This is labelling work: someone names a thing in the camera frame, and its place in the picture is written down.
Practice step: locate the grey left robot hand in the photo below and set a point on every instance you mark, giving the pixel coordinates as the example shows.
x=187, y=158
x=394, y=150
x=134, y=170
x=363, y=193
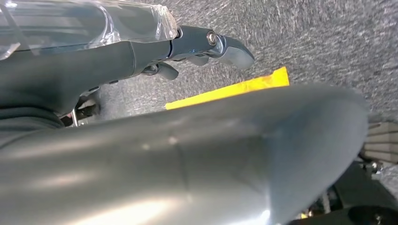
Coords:
x=186, y=170

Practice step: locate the yellow floor tape marking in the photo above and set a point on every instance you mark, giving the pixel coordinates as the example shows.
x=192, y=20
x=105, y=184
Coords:
x=248, y=85

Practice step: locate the ribbed grey left arm sleeve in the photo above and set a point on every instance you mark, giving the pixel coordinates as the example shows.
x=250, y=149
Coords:
x=25, y=124

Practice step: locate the ribbed robot foot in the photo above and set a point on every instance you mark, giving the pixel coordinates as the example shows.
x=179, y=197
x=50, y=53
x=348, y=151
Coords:
x=382, y=143

